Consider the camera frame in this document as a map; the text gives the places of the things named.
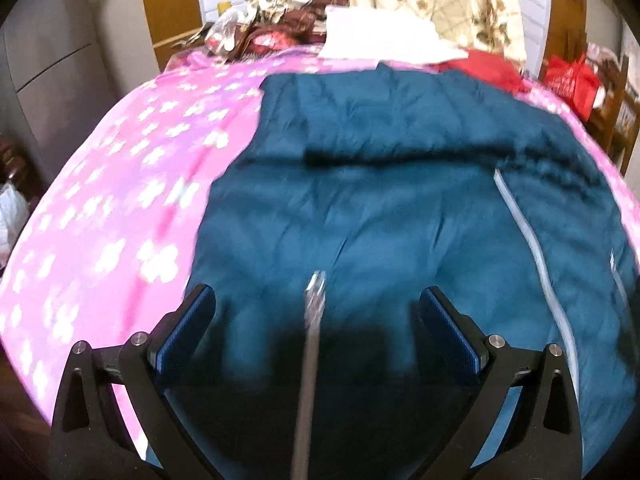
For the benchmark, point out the grey cabinet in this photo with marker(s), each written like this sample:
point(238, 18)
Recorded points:
point(55, 50)

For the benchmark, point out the clear plastic bag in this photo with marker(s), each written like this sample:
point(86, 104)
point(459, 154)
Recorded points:
point(222, 32)

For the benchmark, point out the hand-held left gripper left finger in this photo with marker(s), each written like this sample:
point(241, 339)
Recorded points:
point(187, 315)

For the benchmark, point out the white plastic bag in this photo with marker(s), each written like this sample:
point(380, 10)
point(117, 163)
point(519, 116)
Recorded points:
point(12, 220)

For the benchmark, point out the white folded cloth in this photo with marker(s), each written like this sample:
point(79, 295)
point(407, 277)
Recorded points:
point(385, 35)

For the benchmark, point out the teal puffer jacket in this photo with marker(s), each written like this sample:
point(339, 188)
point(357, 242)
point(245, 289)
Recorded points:
point(380, 220)

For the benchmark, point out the red shopping bag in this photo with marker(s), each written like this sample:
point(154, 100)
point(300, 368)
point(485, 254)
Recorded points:
point(570, 82)

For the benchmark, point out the pink floral bed sheet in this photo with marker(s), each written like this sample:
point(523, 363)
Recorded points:
point(115, 210)

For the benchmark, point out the brown floral blanket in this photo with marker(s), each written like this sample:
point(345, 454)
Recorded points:
point(285, 10)

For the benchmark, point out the brown wooden panel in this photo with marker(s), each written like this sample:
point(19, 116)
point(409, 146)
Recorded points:
point(170, 5)
point(565, 5)

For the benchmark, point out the yellow bottle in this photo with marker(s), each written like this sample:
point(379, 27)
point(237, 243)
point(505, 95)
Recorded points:
point(223, 8)

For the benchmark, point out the red cloth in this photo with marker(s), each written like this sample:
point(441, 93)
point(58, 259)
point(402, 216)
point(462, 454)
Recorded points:
point(480, 70)

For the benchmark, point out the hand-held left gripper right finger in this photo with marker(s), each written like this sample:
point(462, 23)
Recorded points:
point(447, 325)

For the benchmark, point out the wooden chair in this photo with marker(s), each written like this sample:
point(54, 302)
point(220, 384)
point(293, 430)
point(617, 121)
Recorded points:
point(617, 125)

